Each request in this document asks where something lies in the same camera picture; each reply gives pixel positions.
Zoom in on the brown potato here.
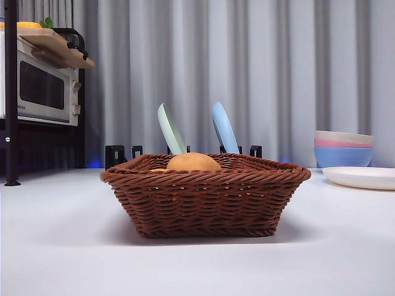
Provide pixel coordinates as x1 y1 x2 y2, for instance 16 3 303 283
166 152 222 171

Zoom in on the brown wicker basket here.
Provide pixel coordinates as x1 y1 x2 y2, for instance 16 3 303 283
100 152 312 239

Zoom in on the light blue plate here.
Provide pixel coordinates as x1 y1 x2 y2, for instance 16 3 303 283
211 101 240 154

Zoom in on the pale green plate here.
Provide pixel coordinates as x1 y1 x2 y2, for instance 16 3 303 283
157 102 188 155

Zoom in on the black dish rack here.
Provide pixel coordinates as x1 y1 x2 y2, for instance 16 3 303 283
104 144 263 170

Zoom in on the grey curtain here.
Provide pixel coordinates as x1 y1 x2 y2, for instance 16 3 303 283
18 0 395 170

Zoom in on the pink bowl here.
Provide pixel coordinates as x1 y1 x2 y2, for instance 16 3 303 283
314 138 375 148

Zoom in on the blue bowl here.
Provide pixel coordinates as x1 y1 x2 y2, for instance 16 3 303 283
314 146 374 169

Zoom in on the cream bowl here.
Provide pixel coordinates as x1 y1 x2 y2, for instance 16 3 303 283
315 129 375 143

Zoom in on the cream flat plate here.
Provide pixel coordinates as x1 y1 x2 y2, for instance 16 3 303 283
322 166 395 191

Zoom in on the white toaster oven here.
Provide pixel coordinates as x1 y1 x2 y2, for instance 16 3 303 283
0 30 83 127

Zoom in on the wooden board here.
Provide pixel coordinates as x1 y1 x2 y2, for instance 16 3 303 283
17 28 96 69

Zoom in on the yellow fruit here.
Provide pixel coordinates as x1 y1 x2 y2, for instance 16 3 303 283
17 20 43 30

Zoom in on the black metal shelf frame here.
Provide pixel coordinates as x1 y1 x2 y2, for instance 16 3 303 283
0 0 89 187

